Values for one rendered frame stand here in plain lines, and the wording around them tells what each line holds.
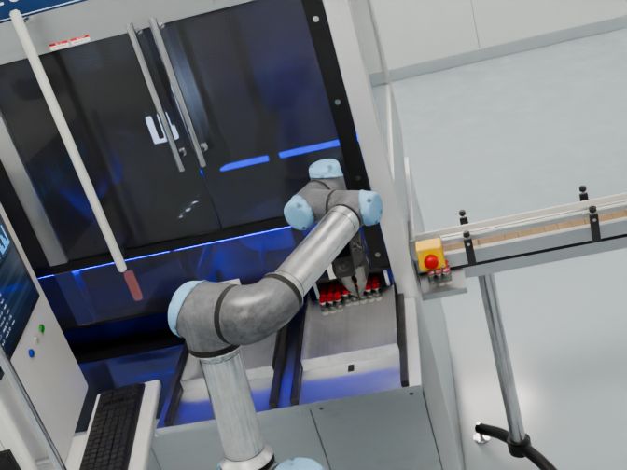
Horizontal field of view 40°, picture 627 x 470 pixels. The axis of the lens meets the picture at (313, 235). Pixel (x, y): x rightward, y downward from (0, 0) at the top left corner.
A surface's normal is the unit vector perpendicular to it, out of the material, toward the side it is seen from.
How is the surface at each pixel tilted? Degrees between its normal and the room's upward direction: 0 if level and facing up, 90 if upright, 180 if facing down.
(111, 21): 90
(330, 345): 0
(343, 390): 0
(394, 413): 90
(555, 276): 0
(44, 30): 90
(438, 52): 90
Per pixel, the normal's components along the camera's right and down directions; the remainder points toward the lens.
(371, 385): -0.25, -0.86
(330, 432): -0.06, 0.48
